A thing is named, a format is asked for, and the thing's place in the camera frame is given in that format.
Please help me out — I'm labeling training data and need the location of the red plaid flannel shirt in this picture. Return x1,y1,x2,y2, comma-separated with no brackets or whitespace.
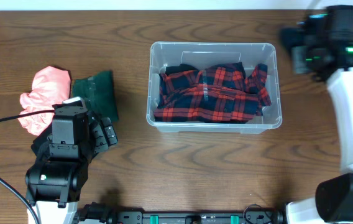
154,62,272,123

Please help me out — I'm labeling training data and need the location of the large black garment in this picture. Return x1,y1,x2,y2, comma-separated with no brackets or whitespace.
165,63,196,75

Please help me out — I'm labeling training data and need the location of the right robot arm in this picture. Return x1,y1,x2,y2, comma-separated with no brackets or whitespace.
280,5,353,223

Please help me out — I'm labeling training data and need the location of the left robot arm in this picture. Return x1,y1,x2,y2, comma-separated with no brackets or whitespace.
25,103,118,223

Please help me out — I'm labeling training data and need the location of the dark green folded garment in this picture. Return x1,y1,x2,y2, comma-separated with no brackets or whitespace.
72,70,119,122

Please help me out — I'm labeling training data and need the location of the black folded garment left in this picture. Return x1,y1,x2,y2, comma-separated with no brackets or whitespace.
30,124,99,164

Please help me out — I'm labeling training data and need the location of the pink crumpled garment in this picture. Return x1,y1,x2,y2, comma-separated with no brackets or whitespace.
18,66,71,136

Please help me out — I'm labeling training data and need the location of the clear plastic storage bin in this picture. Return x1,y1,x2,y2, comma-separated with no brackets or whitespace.
146,42,283,134

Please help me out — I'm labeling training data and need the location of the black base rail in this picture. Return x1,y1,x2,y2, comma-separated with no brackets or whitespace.
71,202,287,224

